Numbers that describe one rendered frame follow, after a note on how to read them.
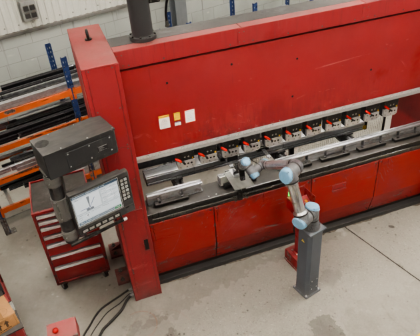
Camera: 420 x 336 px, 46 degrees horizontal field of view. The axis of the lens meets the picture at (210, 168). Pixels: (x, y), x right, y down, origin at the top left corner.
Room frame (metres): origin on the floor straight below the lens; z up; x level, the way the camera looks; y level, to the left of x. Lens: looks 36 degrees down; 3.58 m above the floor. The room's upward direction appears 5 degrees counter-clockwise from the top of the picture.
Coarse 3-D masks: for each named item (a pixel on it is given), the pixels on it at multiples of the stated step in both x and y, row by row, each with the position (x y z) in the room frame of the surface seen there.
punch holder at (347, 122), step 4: (360, 108) 3.84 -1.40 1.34; (344, 112) 3.84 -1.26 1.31; (348, 112) 3.81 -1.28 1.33; (352, 112) 3.82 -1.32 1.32; (356, 112) 3.83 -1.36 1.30; (360, 112) 3.85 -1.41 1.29; (344, 116) 3.83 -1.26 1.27; (352, 116) 3.82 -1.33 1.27; (356, 116) 3.83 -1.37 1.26; (360, 116) 3.84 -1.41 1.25; (344, 120) 3.83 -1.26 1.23; (348, 120) 3.81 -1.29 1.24; (356, 120) 3.83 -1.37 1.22; (344, 124) 3.83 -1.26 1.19; (348, 124) 3.81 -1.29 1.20; (352, 124) 3.82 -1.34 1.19; (356, 124) 3.84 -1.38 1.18
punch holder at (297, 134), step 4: (296, 124) 3.66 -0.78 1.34; (300, 124) 3.67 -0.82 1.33; (284, 128) 3.67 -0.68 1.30; (288, 128) 3.64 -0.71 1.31; (292, 128) 3.65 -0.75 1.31; (296, 128) 3.66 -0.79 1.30; (300, 128) 3.67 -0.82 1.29; (284, 132) 3.67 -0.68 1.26; (292, 132) 3.65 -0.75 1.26; (296, 132) 3.66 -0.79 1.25; (300, 132) 3.67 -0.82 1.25; (284, 136) 3.68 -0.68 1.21; (288, 136) 3.64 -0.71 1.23; (292, 136) 3.66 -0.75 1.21; (296, 136) 3.66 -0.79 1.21; (300, 136) 3.67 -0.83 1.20; (288, 140) 3.64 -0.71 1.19; (292, 140) 3.65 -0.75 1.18
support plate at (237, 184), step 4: (228, 172) 3.50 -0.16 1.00; (228, 176) 3.44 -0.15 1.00; (232, 176) 3.43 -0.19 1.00; (248, 176) 3.41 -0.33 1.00; (228, 180) 3.39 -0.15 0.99; (232, 180) 3.37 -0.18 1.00; (236, 180) 3.37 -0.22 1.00; (240, 180) 3.37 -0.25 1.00; (244, 180) 3.36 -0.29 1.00; (248, 180) 3.36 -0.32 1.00; (232, 184) 3.32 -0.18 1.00; (236, 184) 3.31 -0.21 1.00; (240, 184) 3.31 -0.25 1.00; (244, 184) 3.30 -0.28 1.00; (248, 184) 3.30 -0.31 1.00; (252, 184) 3.30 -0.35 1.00; (236, 188) 3.26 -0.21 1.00; (240, 188) 3.25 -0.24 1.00; (244, 188) 3.26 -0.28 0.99
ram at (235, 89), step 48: (240, 48) 3.52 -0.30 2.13; (288, 48) 3.63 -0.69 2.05; (336, 48) 3.76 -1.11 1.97; (384, 48) 3.89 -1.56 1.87; (144, 96) 3.30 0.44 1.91; (192, 96) 3.40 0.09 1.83; (240, 96) 3.51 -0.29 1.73; (288, 96) 3.64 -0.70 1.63; (336, 96) 3.77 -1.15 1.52; (144, 144) 3.28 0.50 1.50
